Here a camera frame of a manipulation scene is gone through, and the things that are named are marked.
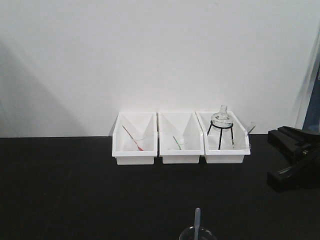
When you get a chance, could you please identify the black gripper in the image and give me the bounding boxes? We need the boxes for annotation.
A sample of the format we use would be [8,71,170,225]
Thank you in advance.
[267,126,320,192]

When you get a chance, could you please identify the clear plastic dropper pipette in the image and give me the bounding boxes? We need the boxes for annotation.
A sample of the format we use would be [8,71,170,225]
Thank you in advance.
[193,207,201,240]

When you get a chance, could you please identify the clear glass beaker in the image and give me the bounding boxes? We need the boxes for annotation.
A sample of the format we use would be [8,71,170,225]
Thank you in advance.
[178,226,217,240]

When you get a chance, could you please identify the right white plastic bin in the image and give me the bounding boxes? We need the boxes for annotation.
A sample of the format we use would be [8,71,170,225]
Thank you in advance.
[195,111,251,164]

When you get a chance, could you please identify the white plastic bin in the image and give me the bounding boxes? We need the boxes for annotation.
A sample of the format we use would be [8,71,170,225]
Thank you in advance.
[112,112,158,165]
[195,111,251,164]
[158,111,205,164]

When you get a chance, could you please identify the glass flask on black stand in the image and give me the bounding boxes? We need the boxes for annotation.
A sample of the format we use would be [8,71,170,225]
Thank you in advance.
[207,105,235,150]

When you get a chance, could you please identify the middle white plastic bin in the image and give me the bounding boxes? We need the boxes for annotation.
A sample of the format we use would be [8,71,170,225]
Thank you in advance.
[158,111,205,164]

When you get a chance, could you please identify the red tipped glass rod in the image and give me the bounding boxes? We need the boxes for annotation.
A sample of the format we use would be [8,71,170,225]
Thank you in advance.
[122,125,144,152]

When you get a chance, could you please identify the left white plastic bin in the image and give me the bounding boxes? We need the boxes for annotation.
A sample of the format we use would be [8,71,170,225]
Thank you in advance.
[112,112,158,165]

